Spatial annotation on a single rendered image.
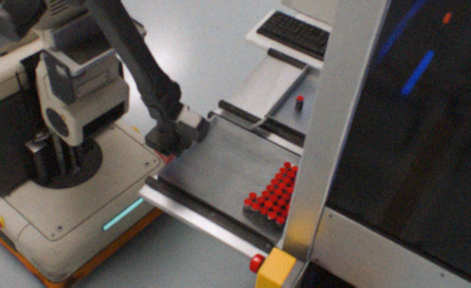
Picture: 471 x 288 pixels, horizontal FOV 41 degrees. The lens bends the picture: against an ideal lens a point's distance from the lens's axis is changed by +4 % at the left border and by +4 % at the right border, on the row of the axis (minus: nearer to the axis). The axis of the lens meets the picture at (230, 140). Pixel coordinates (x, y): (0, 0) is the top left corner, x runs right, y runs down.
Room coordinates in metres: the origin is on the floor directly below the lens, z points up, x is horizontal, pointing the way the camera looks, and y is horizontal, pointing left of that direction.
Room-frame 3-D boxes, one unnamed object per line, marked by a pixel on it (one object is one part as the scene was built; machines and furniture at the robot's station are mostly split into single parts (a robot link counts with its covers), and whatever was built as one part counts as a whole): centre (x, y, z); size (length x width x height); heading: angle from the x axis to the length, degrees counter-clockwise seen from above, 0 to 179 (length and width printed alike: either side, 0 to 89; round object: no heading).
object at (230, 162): (0.97, -0.04, 0.90); 0.34 x 0.26 x 0.04; 61
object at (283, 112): (1.22, -0.30, 0.90); 0.34 x 0.26 x 0.04; 62
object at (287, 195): (0.91, -0.15, 0.90); 0.18 x 0.02 x 0.05; 151
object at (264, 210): (0.92, -0.13, 0.90); 0.18 x 0.02 x 0.05; 151
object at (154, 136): (0.99, 0.15, 1.01); 0.10 x 0.07 x 0.07; 62
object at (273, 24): (1.65, -0.26, 0.82); 0.40 x 0.14 x 0.02; 61
